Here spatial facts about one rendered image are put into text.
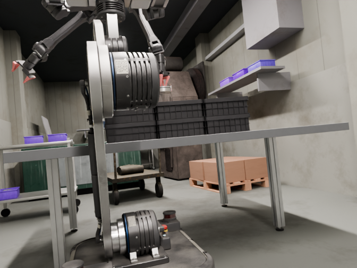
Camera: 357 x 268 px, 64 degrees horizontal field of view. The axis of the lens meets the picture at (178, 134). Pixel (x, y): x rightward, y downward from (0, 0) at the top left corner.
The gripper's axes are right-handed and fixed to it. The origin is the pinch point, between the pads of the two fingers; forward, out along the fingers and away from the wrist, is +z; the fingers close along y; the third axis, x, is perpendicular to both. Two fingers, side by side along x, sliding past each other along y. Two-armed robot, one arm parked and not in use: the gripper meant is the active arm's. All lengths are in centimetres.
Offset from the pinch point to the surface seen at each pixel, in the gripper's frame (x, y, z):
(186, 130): 14.1, -1.0, 29.1
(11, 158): -4, 92, 36
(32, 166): -334, -95, 52
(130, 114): -8.7, 21.9, 17.1
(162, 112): 4.5, 8.6, 17.8
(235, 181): -43, -193, 92
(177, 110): 11.2, 1.9, 16.9
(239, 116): 39, -25, 24
